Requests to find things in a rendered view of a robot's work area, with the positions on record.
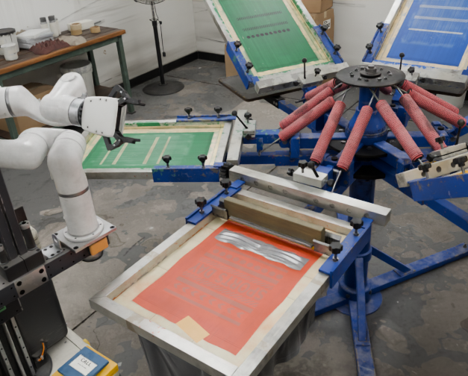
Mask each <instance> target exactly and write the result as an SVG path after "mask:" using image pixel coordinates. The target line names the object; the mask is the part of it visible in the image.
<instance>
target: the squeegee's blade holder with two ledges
mask: <svg viewBox="0 0 468 376"><path fill-rule="evenodd" d="M229 219H230V220H232V221H235V222H239V223H241V224H243V225H247V226H249V227H252V228H255V229H258V230H260V231H264V232H267V233H268V234H272V235H275V236H279V237H281V238H283V239H287V240H289V241H292V242H295V243H298V244H300V245H304V246H307V247H309V248H312V247H313V244H312V243H309V242H305V241H303V240H300V239H297V238H295V237H292V236H288V235H286V234H282V233H279V232H277V231H274V230H271V229H269V228H265V227H262V226H260V225H256V224H254V223H251V222H247V221H245V220H242V219H239V218H237V217H234V216H230V217H229Z"/></svg>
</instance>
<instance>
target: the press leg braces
mask: <svg viewBox="0 0 468 376"><path fill-rule="evenodd" d="M371 246H372V245H371ZM372 255H373V256H375V257H377V258H378V259H380V260H382V261H384V262H385V263H387V264H389V265H391V266H392V267H394V268H395V269H394V270H393V271H394V272H395V273H397V274H398V275H399V276H400V277H402V276H404V275H407V274H410V273H411V272H415V271H416V270H415V269H414V268H413V267H411V266H410V265H409V264H406V265H405V264H403V263H401V262H399V261H398V260H396V259H394V258H392V257H391V256H389V255H388V254H385V253H384V252H383V251H380V250H379V249H377V248H376V247H374V246H372ZM355 277H356V292H357V312H358V328H354V333H355V344H356V345H366V346H370V342H369V334H368V329H366V300H365V285H364V261H363V258H355Z"/></svg>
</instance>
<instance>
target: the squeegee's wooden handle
mask: <svg viewBox="0 0 468 376"><path fill-rule="evenodd" d="M224 206H225V209H226V210H227V211H228V217H230V216H234V217H237V218H239V219H242V220H245V221H247V222H251V223H254V224H256V225H260V226H262V227H265V228H269V229H271V230H274V231H277V232H279V233H282V234H286V235H288V236H292V237H295V238H297V239H300V240H303V241H305V242H309V243H312V244H313V246H314V242H313V240H314V239H315V240H318V241H320V242H325V227H323V226H319V225H315V224H313V223H310V222H306V221H304V220H301V219H297V218H294V217H292V216H288V215H285V214H283V213H279V212H276V211H273V210H269V209H266V208H264V207H260V206H257V205H255V204H251V203H248V202H245V201H241V200H239V199H236V198H232V197H230V196H228V197H226V198H225V199H224Z"/></svg>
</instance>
